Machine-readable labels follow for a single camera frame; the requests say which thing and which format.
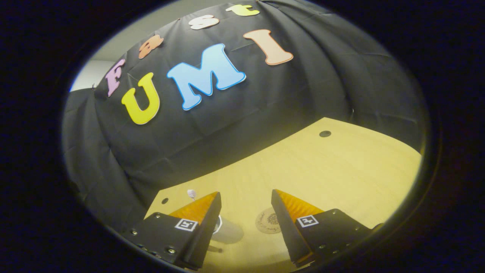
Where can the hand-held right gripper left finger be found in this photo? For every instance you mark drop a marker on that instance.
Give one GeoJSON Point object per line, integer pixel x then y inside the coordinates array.
{"type": "Point", "coordinates": [202, 235]}

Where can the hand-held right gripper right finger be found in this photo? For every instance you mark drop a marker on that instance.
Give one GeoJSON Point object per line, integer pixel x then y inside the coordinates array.
{"type": "Point", "coordinates": [290, 231]}

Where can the round wooden coaster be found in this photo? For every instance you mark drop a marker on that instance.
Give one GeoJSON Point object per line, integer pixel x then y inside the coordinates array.
{"type": "Point", "coordinates": [265, 222]}

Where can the white toothbrush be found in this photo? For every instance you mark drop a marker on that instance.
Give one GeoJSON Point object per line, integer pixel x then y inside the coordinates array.
{"type": "Point", "coordinates": [191, 194]}

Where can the light wooden desktop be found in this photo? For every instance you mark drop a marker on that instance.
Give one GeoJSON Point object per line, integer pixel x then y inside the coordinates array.
{"type": "Point", "coordinates": [322, 170]}

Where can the black backdrop cloth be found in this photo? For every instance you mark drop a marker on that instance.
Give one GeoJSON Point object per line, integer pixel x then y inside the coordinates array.
{"type": "Point", "coordinates": [265, 106]}

